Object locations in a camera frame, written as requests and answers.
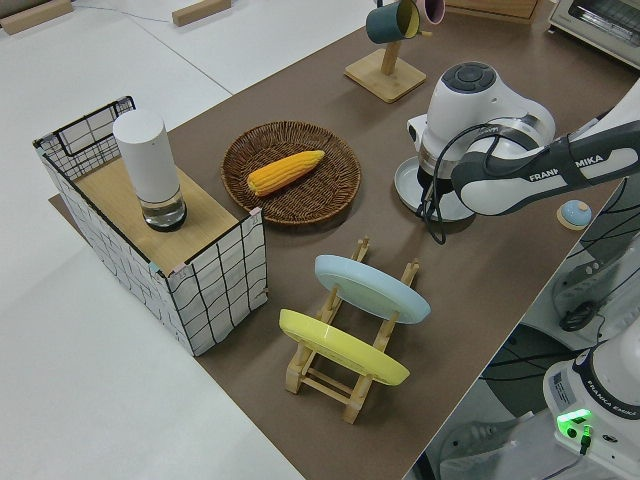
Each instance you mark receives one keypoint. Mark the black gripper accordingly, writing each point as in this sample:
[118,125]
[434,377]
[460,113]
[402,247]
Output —
[445,184]

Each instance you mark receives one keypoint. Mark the gray plate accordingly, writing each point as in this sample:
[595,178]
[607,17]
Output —
[407,190]

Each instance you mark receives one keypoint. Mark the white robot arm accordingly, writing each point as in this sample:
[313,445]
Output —
[500,185]

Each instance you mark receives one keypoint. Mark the light blue plate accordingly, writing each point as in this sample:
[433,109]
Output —
[370,287]

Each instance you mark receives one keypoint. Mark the yellow plate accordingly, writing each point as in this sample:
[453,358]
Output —
[340,347]

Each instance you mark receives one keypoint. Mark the wooden plate rack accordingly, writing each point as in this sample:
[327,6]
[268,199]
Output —
[325,387]

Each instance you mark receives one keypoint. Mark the brown table mat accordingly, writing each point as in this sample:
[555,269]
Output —
[475,280]

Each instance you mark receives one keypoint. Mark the wooden mug holder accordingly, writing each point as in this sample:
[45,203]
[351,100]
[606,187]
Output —
[385,80]

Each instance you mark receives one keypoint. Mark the small blue round button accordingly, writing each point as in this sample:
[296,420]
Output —
[575,214]

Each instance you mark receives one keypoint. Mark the brown wicker basket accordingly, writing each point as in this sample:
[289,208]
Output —
[300,205]

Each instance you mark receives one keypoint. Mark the yellow corn cob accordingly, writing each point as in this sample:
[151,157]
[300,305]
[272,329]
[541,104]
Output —
[285,172]

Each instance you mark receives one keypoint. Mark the dark blue mug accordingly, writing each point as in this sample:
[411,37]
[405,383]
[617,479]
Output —
[385,22]

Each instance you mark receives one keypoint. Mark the pink mug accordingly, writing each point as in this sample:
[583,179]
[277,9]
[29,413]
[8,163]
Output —
[432,10]

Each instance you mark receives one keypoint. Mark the white toaster oven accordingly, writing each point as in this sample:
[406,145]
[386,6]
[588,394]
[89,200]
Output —
[595,25]

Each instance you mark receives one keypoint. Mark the wooden block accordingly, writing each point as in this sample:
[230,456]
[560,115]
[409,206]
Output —
[202,11]
[35,15]

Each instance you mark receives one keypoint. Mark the white cylinder bottle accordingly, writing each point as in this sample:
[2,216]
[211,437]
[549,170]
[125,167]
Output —
[145,160]

